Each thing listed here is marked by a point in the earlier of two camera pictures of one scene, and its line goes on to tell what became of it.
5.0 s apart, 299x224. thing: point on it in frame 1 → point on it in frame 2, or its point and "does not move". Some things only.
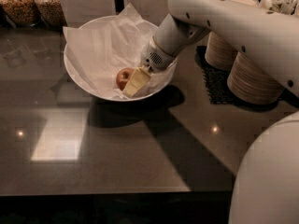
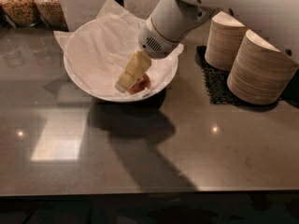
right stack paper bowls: x=250 y=83 does not move
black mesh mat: x=216 y=79 does not move
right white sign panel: x=150 y=2 does not move
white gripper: x=154 y=58 → x=154 y=43
